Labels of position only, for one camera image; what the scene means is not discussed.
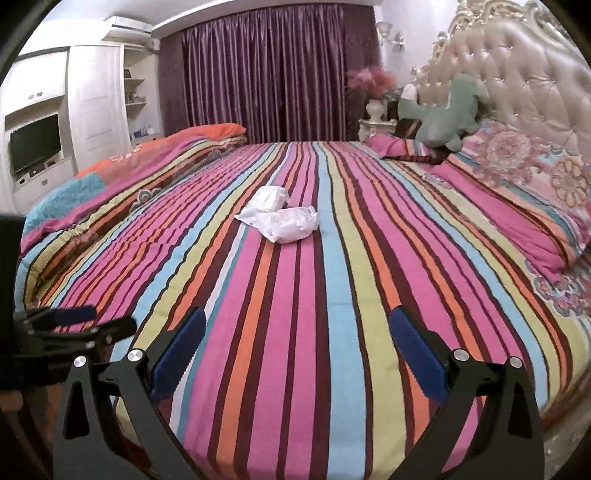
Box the folded orange pink quilt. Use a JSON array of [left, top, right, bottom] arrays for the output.
[[21, 123, 246, 253]]

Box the black television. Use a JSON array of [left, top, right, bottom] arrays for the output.
[[9, 114, 61, 174]]

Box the colourful striped bed sheet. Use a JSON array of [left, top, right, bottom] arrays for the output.
[[15, 140, 590, 479]]

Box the pink-white crumpled plastic bag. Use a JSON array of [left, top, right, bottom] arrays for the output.
[[256, 206, 318, 244]]

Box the white plastic wrapper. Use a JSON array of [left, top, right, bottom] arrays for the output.
[[235, 185, 290, 226]]

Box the white wardrobe cabinet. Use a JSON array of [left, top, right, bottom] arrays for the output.
[[1, 42, 162, 214]]

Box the floral pink pillow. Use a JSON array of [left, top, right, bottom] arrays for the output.
[[431, 120, 590, 283]]

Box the white air conditioner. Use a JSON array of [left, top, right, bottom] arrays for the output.
[[103, 16, 153, 45]]

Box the pink striped far pillow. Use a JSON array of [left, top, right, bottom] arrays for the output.
[[366, 132, 450, 164]]

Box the green plush toy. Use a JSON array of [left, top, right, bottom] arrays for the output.
[[398, 73, 489, 152]]

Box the white bedside table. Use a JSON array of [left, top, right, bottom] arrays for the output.
[[358, 119, 397, 142]]

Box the purple curtain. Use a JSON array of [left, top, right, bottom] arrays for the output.
[[157, 4, 380, 143]]

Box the beige tufted headboard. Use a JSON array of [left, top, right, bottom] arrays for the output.
[[412, 1, 590, 156]]

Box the pink flower bouquet vase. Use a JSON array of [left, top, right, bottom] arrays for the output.
[[346, 65, 397, 122]]

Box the wall lamp sconce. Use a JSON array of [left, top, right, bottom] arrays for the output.
[[376, 21, 405, 52]]

